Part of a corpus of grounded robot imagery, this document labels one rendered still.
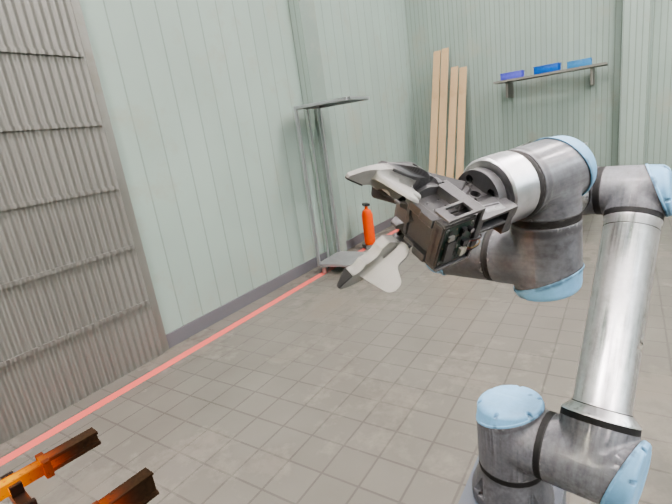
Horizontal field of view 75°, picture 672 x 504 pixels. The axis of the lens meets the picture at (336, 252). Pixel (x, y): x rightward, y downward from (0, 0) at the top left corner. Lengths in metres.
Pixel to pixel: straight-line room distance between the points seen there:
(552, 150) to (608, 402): 0.63
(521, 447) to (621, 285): 0.41
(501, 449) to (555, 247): 0.62
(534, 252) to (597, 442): 0.54
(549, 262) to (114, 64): 3.51
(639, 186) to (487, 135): 6.62
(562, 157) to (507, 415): 0.65
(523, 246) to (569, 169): 0.11
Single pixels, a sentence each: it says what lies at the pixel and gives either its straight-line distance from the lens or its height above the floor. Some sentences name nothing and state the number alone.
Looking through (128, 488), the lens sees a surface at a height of 1.01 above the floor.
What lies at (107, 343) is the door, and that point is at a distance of 3.62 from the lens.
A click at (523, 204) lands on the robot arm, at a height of 1.41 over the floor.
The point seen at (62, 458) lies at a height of 0.99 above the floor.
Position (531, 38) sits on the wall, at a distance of 7.65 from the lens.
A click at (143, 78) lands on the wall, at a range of 3.93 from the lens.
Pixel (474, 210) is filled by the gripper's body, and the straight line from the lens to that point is 0.47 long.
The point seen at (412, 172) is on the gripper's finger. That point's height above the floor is 1.47.
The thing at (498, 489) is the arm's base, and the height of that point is 0.67.
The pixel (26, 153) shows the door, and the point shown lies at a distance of 3.36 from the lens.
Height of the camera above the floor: 1.52
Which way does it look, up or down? 15 degrees down
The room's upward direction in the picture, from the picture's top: 8 degrees counter-clockwise
